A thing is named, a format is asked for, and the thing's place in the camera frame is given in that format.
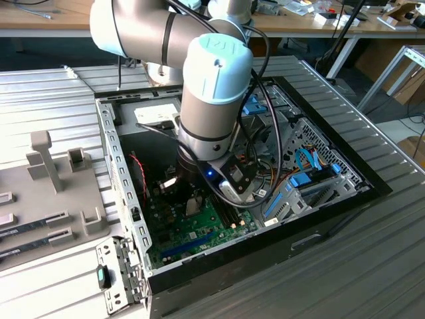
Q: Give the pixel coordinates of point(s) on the silver CPU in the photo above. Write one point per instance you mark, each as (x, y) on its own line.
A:
(194, 206)

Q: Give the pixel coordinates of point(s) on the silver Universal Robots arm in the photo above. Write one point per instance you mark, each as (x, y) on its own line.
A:
(212, 99)

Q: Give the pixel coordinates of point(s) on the black RAM slot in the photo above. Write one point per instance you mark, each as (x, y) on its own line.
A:
(227, 216)
(238, 216)
(223, 216)
(233, 216)

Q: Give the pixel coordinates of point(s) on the green motherboard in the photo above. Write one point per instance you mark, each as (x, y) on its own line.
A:
(212, 229)

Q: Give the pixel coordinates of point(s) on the black case fan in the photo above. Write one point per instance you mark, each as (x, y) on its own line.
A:
(139, 189)

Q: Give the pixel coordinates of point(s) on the blue expansion slot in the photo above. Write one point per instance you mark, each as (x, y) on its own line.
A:
(187, 246)

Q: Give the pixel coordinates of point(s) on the round silver coin battery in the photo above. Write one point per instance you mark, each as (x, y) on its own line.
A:
(187, 254)

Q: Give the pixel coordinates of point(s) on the grey power supply unit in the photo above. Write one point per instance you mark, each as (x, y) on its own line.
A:
(129, 119)

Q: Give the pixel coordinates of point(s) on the blue drive carrier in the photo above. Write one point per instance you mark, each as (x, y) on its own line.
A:
(254, 108)

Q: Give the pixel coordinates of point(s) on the black open PC case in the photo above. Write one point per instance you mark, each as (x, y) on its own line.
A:
(232, 269)

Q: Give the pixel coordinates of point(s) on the grey metal disk bay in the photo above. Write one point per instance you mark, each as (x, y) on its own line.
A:
(292, 206)

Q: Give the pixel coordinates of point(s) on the grey metal drive cage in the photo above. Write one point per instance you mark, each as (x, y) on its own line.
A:
(282, 96)

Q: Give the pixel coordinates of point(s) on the grey parts rack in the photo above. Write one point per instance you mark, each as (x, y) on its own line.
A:
(66, 196)

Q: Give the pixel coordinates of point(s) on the black clip with teal face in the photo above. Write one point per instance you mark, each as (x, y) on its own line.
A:
(103, 276)

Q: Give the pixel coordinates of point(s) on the small blue clip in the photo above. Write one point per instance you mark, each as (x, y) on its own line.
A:
(336, 169)

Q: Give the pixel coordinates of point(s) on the green RAM stick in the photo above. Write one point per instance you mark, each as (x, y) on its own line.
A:
(23, 247)
(23, 228)

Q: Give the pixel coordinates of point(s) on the black stand pole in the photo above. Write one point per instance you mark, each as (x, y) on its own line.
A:
(343, 26)

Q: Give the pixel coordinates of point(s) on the flat brown cardboard sheets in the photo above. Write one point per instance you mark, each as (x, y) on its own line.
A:
(372, 56)

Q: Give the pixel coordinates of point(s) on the brown cardboard piece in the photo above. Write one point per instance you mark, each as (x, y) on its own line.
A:
(413, 148)

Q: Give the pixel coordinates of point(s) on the open cardboard box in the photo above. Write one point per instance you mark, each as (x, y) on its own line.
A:
(398, 13)

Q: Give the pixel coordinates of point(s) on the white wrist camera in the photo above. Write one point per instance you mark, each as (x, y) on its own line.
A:
(230, 191)

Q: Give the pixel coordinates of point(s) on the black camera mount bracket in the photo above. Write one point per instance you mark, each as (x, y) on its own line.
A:
(237, 172)

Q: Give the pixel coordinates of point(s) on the blue plastic rail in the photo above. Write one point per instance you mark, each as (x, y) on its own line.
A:
(272, 207)

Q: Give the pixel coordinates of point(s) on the aluminium profile frame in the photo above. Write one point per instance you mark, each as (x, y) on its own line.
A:
(382, 78)

